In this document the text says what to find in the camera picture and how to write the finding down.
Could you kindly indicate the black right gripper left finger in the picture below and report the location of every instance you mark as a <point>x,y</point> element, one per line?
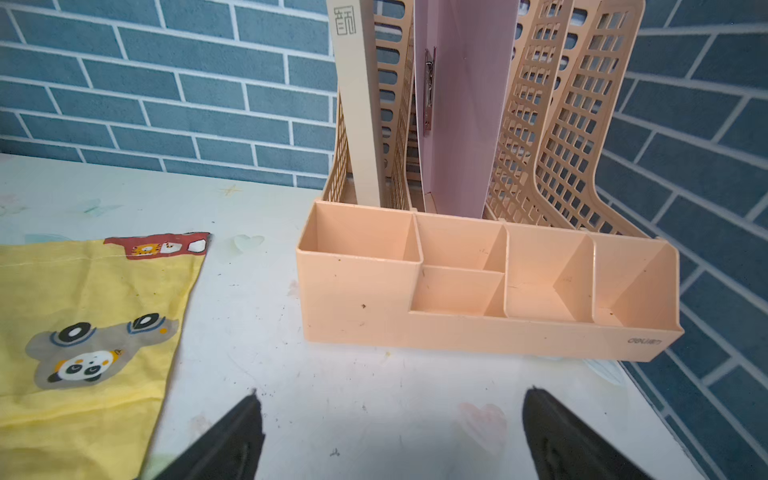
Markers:
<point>230,449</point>

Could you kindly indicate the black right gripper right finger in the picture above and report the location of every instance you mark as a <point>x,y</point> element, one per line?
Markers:
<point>562,446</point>

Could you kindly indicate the yellow cartoon pillowcase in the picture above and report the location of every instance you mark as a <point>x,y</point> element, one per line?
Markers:
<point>89,331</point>

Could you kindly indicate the peach plastic file organizer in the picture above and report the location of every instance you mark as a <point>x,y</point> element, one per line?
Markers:
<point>549,269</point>

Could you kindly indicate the pink file folder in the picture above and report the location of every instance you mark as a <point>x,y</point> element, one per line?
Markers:
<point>463,54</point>

